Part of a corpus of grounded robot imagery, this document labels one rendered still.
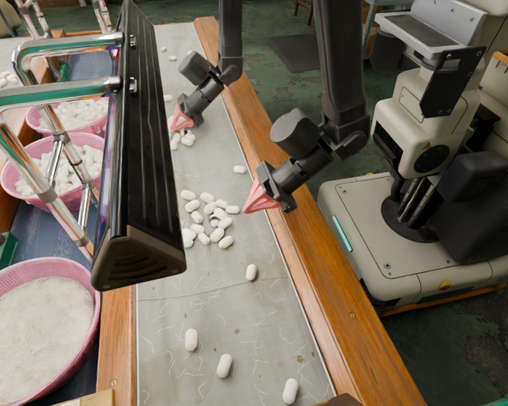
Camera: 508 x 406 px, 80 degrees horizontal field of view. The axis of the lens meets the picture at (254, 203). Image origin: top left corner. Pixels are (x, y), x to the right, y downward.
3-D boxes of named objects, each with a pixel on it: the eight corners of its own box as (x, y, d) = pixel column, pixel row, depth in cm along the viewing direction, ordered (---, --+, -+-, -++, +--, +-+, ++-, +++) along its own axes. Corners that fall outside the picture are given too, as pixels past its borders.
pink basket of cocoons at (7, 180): (105, 147, 99) (93, 122, 92) (135, 193, 85) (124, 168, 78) (14, 180, 89) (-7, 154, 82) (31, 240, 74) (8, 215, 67)
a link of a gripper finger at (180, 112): (163, 128, 88) (184, 105, 85) (161, 115, 93) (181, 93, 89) (181, 139, 93) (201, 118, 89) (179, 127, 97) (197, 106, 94)
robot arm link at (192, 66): (242, 72, 81) (235, 61, 87) (210, 39, 73) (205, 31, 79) (212, 105, 84) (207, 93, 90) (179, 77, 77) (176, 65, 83)
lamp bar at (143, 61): (155, 33, 68) (147, -5, 62) (189, 275, 28) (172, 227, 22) (118, 37, 66) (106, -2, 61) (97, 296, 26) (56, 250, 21)
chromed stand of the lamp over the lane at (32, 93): (182, 208, 81) (133, 25, 48) (192, 272, 68) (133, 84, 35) (109, 222, 78) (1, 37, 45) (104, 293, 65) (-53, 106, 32)
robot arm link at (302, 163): (341, 162, 55) (329, 144, 59) (322, 142, 51) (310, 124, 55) (311, 185, 58) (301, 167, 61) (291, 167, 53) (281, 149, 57)
